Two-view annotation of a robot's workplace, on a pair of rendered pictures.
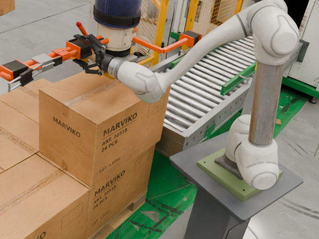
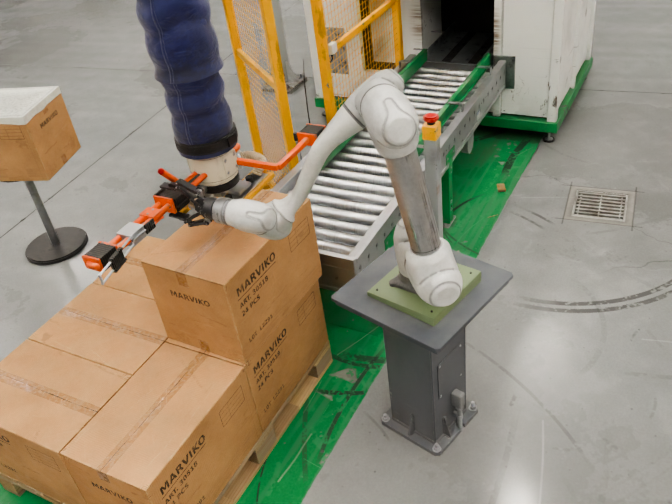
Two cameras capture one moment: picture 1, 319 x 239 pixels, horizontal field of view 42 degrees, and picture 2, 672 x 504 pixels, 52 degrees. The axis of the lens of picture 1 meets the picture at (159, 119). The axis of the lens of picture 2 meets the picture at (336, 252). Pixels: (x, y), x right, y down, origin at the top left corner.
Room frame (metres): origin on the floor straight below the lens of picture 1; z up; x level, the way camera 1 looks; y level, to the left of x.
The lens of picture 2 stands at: (-0.38, -0.25, 2.43)
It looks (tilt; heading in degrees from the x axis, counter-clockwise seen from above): 36 degrees down; 4
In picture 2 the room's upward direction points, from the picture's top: 8 degrees counter-clockwise
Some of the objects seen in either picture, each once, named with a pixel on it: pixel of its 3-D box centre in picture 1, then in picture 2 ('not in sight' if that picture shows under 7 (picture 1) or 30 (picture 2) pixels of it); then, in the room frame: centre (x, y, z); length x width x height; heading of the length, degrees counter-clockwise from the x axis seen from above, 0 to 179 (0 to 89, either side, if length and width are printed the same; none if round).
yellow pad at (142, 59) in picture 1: (127, 61); (239, 191); (1.86, 0.21, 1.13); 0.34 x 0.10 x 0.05; 151
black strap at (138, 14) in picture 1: (117, 12); (206, 136); (1.90, 0.29, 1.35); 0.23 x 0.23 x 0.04
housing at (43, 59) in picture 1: (42, 62); (131, 234); (1.50, 0.52, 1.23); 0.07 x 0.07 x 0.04; 61
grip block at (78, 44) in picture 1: (79, 48); (171, 198); (1.69, 0.41, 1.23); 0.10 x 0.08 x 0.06; 61
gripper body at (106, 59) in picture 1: (105, 61); (207, 207); (1.60, 0.28, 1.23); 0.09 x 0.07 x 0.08; 61
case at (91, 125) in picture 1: (105, 117); (238, 268); (1.90, 0.29, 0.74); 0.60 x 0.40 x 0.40; 149
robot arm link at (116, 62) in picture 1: (117, 68); (224, 211); (1.57, 0.21, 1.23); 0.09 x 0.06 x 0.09; 151
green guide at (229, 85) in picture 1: (267, 61); (454, 109); (3.44, -0.84, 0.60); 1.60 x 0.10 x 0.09; 151
